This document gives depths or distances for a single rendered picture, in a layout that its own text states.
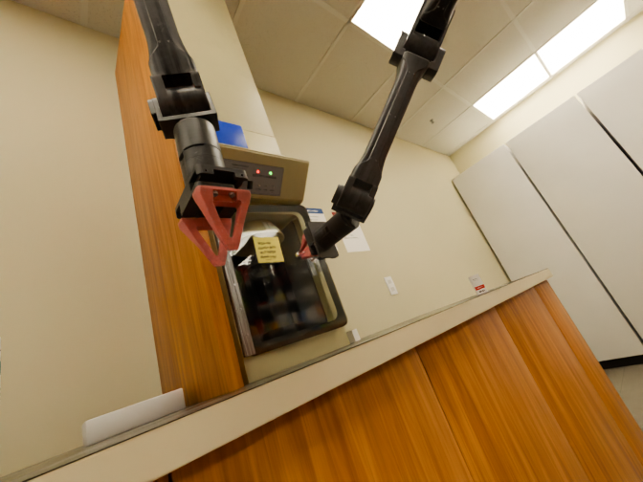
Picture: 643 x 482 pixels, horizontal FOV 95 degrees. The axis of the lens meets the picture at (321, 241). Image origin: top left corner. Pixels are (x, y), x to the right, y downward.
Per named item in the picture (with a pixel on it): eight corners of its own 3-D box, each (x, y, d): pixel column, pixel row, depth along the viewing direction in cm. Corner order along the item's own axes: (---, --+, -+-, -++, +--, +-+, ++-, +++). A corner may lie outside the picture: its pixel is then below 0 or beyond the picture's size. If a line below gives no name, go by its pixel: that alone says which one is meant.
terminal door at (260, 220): (247, 359, 65) (209, 205, 78) (347, 325, 84) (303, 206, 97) (248, 358, 64) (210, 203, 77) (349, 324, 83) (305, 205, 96)
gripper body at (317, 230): (321, 225, 80) (339, 210, 75) (335, 259, 76) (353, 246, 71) (302, 225, 75) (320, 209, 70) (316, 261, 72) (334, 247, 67)
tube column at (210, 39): (165, 167, 105) (132, 5, 135) (247, 178, 126) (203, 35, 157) (184, 115, 88) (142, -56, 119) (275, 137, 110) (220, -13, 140)
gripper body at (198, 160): (222, 223, 44) (212, 183, 47) (251, 182, 38) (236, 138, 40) (176, 222, 40) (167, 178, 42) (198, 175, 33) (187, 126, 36)
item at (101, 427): (82, 447, 57) (81, 425, 59) (171, 412, 68) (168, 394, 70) (86, 447, 50) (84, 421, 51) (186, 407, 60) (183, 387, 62)
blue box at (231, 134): (201, 167, 82) (195, 142, 85) (235, 172, 88) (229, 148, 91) (213, 142, 75) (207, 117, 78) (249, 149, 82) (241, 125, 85)
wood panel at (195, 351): (165, 413, 84) (115, 73, 130) (176, 409, 86) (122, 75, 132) (229, 392, 51) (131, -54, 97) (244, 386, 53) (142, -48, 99)
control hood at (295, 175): (203, 199, 78) (196, 168, 81) (299, 205, 100) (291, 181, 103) (218, 172, 70) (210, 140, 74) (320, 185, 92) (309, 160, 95)
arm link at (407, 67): (405, 23, 65) (450, 43, 65) (397, 42, 71) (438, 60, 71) (328, 198, 61) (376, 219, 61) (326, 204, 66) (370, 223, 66)
